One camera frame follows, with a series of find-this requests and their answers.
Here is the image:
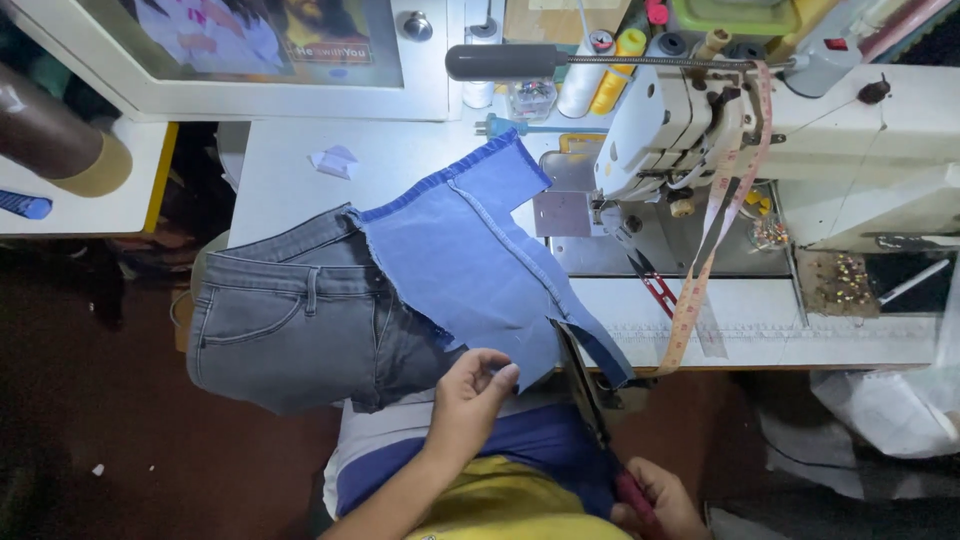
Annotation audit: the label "black gooseneck lamp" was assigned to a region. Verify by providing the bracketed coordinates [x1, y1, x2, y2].
[444, 43, 760, 82]

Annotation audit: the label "person's yellow shirt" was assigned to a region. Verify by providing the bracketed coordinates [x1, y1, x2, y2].
[405, 456, 636, 540]

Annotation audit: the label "small dish of pins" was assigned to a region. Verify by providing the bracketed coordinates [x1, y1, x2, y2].
[746, 216, 793, 253]

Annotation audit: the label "grey thread spool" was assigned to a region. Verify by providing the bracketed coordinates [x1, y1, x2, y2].
[651, 31, 689, 61]

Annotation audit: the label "blue ribbed handle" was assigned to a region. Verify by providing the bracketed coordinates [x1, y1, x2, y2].
[0, 189, 54, 222]

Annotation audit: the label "red thread snips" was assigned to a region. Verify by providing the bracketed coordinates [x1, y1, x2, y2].
[600, 210, 681, 321]

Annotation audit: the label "large red-handled fabric shears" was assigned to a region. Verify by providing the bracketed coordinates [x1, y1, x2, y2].
[551, 318, 666, 540]

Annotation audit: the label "beige thread spool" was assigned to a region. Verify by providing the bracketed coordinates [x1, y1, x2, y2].
[696, 28, 734, 61]

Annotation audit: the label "blue denim fabric piece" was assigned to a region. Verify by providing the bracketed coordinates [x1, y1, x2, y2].
[348, 129, 636, 396]

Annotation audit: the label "grey switch box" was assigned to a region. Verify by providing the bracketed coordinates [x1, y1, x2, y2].
[783, 22, 864, 99]

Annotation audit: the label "person's right hand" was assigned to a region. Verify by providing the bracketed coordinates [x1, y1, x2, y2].
[609, 456, 712, 540]

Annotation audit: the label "brown cardboard sheet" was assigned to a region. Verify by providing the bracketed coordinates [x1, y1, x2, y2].
[504, 0, 633, 45]

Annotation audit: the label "white thread cone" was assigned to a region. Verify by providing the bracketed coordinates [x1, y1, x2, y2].
[556, 30, 616, 120]

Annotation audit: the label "blue power plug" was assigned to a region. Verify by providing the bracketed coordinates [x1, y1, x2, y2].
[474, 112, 610, 141]

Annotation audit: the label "pink measuring tape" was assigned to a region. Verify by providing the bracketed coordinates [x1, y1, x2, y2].
[651, 61, 775, 378]

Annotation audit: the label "grey denim jeans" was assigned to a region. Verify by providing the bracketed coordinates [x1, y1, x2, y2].
[186, 204, 471, 417]

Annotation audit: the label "small white thread spool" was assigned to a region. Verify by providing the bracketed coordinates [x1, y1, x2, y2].
[461, 18, 501, 111]

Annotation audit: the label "white industrial sewing machine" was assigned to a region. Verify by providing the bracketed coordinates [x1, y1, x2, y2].
[532, 58, 960, 280]

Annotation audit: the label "clear box of pins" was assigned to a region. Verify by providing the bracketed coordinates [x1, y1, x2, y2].
[508, 78, 559, 123]

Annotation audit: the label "white paper scrap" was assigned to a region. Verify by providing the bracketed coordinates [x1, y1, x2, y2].
[309, 144, 360, 181]

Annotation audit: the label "brown cardboard roll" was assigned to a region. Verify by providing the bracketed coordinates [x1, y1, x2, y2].
[0, 60, 135, 200]

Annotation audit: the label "brown pincushion with pins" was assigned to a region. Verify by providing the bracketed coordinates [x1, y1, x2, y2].
[795, 249, 881, 319]

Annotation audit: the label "white cabinet with picture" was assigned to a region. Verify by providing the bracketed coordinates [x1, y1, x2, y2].
[0, 0, 466, 123]

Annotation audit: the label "white side table yellow edge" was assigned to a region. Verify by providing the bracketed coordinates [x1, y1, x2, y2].
[0, 116, 180, 240]

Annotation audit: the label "white marking pen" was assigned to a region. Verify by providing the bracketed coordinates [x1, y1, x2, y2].
[877, 258, 953, 307]

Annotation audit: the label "person's left hand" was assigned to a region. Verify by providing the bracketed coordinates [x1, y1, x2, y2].
[431, 348, 520, 472]

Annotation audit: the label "yellow thread cone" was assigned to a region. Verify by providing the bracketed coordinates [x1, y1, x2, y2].
[590, 28, 648, 117]

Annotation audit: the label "green plastic container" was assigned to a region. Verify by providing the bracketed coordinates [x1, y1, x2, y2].
[669, 0, 804, 38]

